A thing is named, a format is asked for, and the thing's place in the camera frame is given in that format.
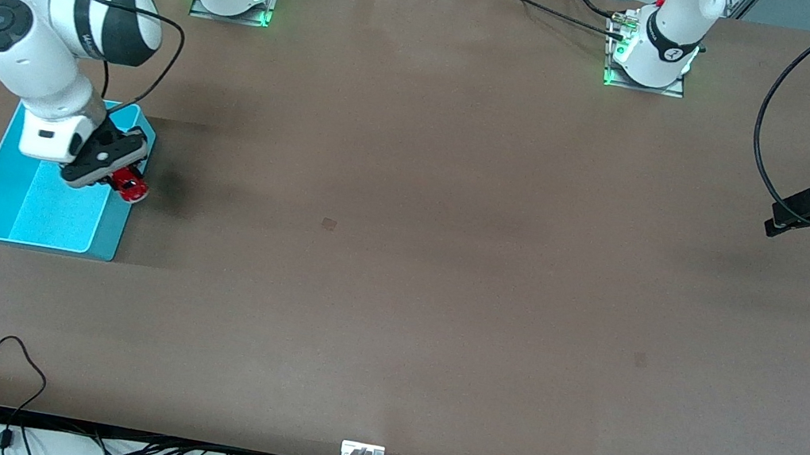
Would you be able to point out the small brown tape patch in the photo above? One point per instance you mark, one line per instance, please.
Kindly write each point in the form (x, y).
(329, 225)

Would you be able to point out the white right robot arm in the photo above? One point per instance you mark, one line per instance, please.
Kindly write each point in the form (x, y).
(35, 68)

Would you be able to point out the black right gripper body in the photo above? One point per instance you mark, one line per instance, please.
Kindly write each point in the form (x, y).
(107, 132)

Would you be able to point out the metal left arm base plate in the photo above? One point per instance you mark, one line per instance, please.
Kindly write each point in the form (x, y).
(674, 93)

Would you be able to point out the blue plastic box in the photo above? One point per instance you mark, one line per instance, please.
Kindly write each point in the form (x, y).
(53, 215)

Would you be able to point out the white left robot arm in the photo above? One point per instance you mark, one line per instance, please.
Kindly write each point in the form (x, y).
(668, 26)

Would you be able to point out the red beetle toy car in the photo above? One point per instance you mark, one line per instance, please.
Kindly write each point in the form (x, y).
(135, 192)

